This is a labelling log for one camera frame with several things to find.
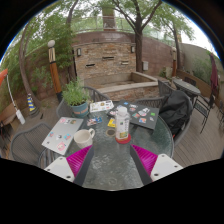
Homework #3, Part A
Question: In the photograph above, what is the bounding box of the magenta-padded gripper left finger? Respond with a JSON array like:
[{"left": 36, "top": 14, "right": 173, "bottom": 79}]
[{"left": 43, "top": 144, "right": 96, "bottom": 187}]

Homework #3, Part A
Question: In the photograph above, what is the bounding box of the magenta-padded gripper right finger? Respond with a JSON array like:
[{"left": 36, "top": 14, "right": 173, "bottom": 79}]
[{"left": 129, "top": 143, "right": 184, "bottom": 186}]

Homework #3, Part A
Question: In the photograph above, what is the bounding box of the clear white-capped drink bottle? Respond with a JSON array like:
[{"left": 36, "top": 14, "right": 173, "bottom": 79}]
[{"left": 114, "top": 105, "right": 132, "bottom": 141}]

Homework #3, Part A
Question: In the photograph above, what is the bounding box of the stone water basin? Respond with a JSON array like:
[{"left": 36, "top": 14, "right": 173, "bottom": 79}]
[{"left": 83, "top": 71, "right": 161, "bottom": 102}]

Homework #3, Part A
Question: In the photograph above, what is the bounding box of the silver laptop with stickers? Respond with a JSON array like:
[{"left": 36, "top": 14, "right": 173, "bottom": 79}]
[{"left": 41, "top": 116, "right": 84, "bottom": 157}]

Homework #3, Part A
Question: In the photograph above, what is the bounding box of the cream ribbed ceramic mug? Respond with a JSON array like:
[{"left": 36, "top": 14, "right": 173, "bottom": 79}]
[{"left": 73, "top": 127, "right": 96, "bottom": 149}]

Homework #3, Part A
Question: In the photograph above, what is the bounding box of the grey mesh chair holding jacket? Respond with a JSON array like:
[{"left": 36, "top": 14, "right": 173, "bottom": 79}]
[{"left": 157, "top": 79, "right": 195, "bottom": 146}]

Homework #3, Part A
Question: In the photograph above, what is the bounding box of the flat round red coaster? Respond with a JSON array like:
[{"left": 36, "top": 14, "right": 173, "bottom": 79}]
[{"left": 114, "top": 134, "right": 132, "bottom": 145}]

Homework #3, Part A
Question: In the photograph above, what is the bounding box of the dark laptop with stickers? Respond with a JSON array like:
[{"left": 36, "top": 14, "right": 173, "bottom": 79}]
[{"left": 107, "top": 99, "right": 160, "bottom": 130}]

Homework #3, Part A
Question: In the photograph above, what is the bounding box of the black jacket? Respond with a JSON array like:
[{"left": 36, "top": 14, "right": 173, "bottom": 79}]
[{"left": 159, "top": 89, "right": 194, "bottom": 136}]

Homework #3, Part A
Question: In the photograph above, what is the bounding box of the small colourful card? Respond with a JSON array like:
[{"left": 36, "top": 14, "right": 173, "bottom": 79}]
[{"left": 86, "top": 116, "right": 104, "bottom": 127}]

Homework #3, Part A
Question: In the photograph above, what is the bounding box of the black slatted metal chair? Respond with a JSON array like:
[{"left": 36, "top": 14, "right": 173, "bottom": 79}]
[{"left": 193, "top": 94, "right": 214, "bottom": 134}]

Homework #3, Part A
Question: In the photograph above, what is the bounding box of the small yellow card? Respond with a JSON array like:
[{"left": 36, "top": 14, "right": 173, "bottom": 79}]
[{"left": 107, "top": 117, "right": 117, "bottom": 129}]

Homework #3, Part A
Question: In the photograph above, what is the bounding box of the blue yellow striped bollard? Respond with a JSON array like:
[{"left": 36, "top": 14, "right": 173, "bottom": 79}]
[{"left": 26, "top": 93, "right": 39, "bottom": 118}]

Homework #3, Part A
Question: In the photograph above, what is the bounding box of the green plant in teal pot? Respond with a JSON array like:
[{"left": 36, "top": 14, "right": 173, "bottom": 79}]
[{"left": 62, "top": 78, "right": 92, "bottom": 118}]

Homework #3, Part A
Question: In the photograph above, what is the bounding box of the white sticker sheet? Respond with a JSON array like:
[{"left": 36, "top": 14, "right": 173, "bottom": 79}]
[{"left": 89, "top": 99, "right": 115, "bottom": 113}]

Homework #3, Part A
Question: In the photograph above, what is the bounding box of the round dark patio table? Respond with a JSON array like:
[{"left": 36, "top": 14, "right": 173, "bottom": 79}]
[{"left": 172, "top": 78, "right": 202, "bottom": 98}]

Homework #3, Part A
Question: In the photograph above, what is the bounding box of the closed maroon parasol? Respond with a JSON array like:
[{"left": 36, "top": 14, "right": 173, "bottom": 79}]
[{"left": 209, "top": 53, "right": 220, "bottom": 98}]

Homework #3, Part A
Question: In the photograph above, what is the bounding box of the leaning-trunk tree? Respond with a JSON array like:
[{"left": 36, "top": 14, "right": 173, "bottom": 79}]
[{"left": 3, "top": 0, "right": 81, "bottom": 111}]

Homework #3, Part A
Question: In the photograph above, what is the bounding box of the orange parasol with white pole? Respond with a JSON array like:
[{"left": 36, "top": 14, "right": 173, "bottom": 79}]
[{"left": 0, "top": 68, "right": 27, "bottom": 125}]

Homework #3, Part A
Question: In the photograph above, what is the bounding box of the slender-trunk tree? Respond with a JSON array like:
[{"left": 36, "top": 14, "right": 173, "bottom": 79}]
[{"left": 156, "top": 6, "right": 198, "bottom": 71}]

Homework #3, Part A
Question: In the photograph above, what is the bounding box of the forked-trunk tree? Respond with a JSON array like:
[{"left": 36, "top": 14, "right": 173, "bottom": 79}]
[{"left": 96, "top": 0, "right": 168, "bottom": 74}]

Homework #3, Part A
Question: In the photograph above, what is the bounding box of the striped globe lamp post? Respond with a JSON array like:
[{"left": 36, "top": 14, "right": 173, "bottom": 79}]
[{"left": 47, "top": 39, "right": 64, "bottom": 103}]

